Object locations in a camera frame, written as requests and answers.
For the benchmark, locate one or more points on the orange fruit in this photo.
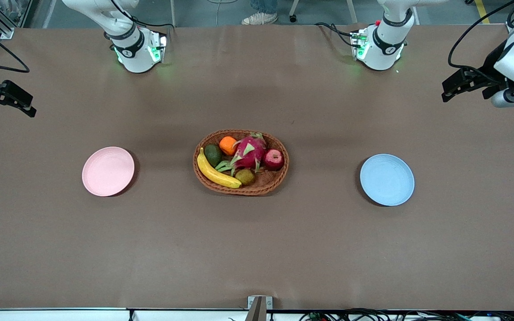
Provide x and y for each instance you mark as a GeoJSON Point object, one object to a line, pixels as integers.
{"type": "Point", "coordinates": [227, 145]}

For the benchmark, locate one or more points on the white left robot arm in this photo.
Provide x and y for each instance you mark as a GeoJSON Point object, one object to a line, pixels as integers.
{"type": "Point", "coordinates": [382, 49]}

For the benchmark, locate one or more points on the dark green avocado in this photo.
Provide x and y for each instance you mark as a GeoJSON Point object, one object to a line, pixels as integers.
{"type": "Point", "coordinates": [213, 155]}

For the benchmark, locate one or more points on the white chair leg with caster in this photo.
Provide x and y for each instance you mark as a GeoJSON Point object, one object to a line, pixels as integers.
{"type": "Point", "coordinates": [292, 18]}

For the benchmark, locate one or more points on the brown wicker basket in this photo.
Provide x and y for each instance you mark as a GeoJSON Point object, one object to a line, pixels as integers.
{"type": "Point", "coordinates": [270, 180]}

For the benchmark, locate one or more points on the red apple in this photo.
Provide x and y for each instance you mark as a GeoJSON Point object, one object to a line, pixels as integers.
{"type": "Point", "coordinates": [273, 159]}

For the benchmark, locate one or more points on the light blue plate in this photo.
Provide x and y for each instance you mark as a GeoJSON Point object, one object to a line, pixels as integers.
{"type": "Point", "coordinates": [386, 180]}

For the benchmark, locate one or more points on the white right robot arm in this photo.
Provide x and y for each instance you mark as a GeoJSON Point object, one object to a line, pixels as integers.
{"type": "Point", "coordinates": [136, 58]}

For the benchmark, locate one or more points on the yellow banana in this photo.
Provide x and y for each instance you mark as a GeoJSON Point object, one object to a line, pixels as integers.
{"type": "Point", "coordinates": [212, 174]}

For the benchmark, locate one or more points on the pink dragon fruit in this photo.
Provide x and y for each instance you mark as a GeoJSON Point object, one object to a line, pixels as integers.
{"type": "Point", "coordinates": [250, 154]}

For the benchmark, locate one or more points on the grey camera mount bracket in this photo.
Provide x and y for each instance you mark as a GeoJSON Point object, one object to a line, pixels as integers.
{"type": "Point", "coordinates": [259, 307]}

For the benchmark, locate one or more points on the grey metal pole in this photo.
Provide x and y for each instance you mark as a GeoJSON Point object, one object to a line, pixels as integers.
{"type": "Point", "coordinates": [173, 13]}

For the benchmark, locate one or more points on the white table edge rail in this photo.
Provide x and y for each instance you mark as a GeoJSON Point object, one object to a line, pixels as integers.
{"type": "Point", "coordinates": [60, 315]}

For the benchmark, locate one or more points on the pink plate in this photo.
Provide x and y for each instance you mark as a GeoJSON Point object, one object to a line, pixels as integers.
{"type": "Point", "coordinates": [107, 171]}

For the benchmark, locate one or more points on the white sneaker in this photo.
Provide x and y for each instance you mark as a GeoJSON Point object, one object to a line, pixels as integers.
{"type": "Point", "coordinates": [259, 18]}

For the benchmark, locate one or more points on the brown green kiwi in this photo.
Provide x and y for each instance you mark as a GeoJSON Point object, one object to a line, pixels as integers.
{"type": "Point", "coordinates": [245, 177]}

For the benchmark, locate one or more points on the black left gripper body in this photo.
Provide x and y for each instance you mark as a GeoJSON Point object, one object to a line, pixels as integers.
{"type": "Point", "coordinates": [490, 62]}

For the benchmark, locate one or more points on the blue jeans leg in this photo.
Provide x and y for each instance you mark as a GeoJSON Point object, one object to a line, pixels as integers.
{"type": "Point", "coordinates": [263, 5]}

